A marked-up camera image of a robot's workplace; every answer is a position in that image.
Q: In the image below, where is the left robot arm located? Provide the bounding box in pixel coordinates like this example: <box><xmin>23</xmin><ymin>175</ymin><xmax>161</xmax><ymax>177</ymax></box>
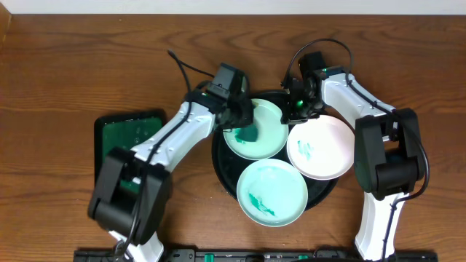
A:
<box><xmin>87</xmin><ymin>63</ymin><xmax>253</xmax><ymax>261</ymax></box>

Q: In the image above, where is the mint green plate top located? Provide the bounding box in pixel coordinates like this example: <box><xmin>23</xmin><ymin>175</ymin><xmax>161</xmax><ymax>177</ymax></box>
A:
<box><xmin>223</xmin><ymin>98</ymin><xmax>289</xmax><ymax>160</ymax></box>

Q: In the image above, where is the mint green plate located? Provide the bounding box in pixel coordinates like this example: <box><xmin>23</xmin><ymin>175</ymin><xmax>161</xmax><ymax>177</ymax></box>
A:
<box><xmin>236</xmin><ymin>159</ymin><xmax>308</xmax><ymax>227</ymax></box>
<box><xmin>223</xmin><ymin>98</ymin><xmax>289</xmax><ymax>160</ymax></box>

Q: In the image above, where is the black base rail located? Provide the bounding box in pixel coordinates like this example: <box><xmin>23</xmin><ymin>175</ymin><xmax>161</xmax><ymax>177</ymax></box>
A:
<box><xmin>72</xmin><ymin>247</ymin><xmax>440</xmax><ymax>262</ymax></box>

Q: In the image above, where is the pink white plate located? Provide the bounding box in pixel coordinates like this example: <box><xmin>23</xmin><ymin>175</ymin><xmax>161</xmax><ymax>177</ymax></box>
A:
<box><xmin>287</xmin><ymin>115</ymin><xmax>355</xmax><ymax>180</ymax></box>

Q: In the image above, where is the mint green plate bottom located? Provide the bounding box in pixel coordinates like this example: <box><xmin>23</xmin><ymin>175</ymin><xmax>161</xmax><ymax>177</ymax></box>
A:
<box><xmin>236</xmin><ymin>159</ymin><xmax>308</xmax><ymax>227</ymax></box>

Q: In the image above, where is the green scouring sponge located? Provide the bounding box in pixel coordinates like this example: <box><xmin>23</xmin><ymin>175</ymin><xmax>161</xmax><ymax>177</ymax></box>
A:
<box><xmin>234</xmin><ymin>124</ymin><xmax>258</xmax><ymax>143</ymax></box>

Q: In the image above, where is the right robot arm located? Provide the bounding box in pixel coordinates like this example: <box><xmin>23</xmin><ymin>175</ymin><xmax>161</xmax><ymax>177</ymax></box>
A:
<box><xmin>282</xmin><ymin>52</ymin><xmax>430</xmax><ymax>261</ymax></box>

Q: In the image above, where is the black rectangular sponge tray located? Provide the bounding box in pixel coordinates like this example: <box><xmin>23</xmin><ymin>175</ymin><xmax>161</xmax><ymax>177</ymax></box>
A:
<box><xmin>94</xmin><ymin>108</ymin><xmax>167</xmax><ymax>183</ymax></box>

